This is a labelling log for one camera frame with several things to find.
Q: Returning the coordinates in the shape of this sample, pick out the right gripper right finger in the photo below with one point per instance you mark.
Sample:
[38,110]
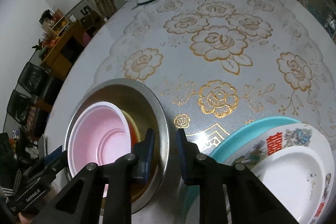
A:
[227,194]

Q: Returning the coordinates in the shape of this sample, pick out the lace table mat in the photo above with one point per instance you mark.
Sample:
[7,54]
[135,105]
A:
[227,62]

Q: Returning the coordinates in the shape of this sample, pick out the yellow bowl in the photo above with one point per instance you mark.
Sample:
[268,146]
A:
[134,133]

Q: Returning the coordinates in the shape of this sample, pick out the red plastic bowl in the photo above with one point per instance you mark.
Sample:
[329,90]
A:
[100,135]

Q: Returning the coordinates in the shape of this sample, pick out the small wooden shelf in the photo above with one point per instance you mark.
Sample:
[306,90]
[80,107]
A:
[54,23]

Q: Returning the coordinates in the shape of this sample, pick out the wooden chair by wall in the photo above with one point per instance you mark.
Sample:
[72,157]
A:
[106,7]

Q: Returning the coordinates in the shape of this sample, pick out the wooden sideboard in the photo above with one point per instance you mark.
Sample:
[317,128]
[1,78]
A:
[62,56]

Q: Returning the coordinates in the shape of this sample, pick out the turquoise round tray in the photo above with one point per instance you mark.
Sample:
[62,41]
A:
[227,148]

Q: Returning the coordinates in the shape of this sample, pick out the large white patterned plate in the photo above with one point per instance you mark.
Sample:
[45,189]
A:
[276,139]

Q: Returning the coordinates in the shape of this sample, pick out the black leather chair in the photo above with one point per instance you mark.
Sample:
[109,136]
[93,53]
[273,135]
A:
[28,102]

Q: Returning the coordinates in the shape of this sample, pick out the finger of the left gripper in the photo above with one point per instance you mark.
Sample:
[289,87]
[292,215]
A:
[46,173]
[52,156]

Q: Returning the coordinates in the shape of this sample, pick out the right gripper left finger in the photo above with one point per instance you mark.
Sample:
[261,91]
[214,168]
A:
[102,194]

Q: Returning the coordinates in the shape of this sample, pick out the stainless steel bowl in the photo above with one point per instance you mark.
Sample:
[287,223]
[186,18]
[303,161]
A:
[145,108]

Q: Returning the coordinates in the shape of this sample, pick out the white rose plate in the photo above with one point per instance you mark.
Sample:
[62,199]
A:
[301,178]

